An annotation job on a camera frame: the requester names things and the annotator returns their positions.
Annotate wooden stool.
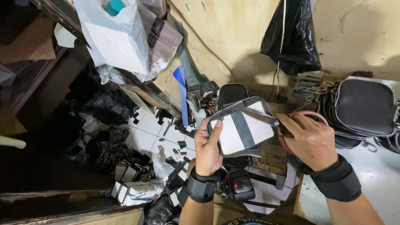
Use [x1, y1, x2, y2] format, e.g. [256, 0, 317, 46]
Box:
[248, 102, 289, 190]

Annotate black bag pouch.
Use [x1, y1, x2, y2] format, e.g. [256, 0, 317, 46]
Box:
[216, 83, 249, 110]

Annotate scattered black fabric scraps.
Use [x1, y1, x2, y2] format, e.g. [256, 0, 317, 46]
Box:
[131, 108, 196, 168]

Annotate person's right hand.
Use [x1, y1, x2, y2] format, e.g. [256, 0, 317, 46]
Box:
[275, 112, 340, 172]

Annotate heap of black zipper pieces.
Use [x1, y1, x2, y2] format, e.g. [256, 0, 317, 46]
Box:
[87, 126, 135, 173]

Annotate black hanging plastic bag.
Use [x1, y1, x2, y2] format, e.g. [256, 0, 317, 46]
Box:
[260, 0, 322, 76]

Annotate clear bag of fabric pieces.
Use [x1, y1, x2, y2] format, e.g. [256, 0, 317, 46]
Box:
[137, 0, 184, 84]

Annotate black wrist strap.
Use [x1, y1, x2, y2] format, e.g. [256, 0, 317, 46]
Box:
[186, 166, 221, 203]
[308, 154, 362, 202]

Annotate shiny black plastic bag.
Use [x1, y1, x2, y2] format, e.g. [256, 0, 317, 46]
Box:
[143, 194, 181, 225]

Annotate black floor plastic bag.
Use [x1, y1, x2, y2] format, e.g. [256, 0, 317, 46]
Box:
[81, 90, 132, 126]

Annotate stack of grey fabric pieces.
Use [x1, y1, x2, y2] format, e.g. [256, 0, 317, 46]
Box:
[292, 71, 325, 99]

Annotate small clear plastic bag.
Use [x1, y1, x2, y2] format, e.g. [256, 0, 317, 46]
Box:
[151, 152, 175, 179]

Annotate black wrist-mounted action camera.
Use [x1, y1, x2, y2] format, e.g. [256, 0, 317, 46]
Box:
[222, 169, 256, 201]

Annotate black left wrist strap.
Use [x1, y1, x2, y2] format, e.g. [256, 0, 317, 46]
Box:
[186, 166, 221, 203]

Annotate white hanging cord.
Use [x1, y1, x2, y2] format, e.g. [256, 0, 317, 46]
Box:
[271, 0, 287, 101]

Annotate white plastic bag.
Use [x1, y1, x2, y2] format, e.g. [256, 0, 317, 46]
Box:
[73, 0, 150, 76]

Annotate brown wall cable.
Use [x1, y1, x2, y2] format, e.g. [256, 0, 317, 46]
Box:
[166, 0, 240, 84]

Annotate blue fabric strip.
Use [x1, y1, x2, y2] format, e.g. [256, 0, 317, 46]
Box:
[172, 66, 190, 127]

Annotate bundle of white black-edged panels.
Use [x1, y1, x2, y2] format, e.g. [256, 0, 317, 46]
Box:
[113, 161, 155, 184]

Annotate heap of black straps and buckles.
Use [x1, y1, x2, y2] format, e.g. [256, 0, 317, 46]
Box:
[186, 81, 220, 114]

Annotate stack of black zippered bags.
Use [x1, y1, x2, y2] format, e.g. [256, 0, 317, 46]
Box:
[321, 76, 400, 154]

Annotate black zippered bag panel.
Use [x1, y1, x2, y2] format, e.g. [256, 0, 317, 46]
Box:
[206, 96, 279, 159]

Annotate steel scissors with brown handles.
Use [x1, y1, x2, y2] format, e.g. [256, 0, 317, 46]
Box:
[240, 107, 329, 155]

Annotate brown cardboard sheet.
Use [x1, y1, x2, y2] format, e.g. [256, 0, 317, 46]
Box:
[0, 12, 57, 65]

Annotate black right wrist strap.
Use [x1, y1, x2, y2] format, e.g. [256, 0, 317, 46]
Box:
[308, 154, 362, 202]

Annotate dark wooden shelf frame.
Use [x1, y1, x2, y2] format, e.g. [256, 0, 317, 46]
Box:
[30, 0, 182, 118]

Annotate person's left hand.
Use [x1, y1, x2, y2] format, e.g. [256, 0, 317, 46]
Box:
[194, 118, 224, 177]

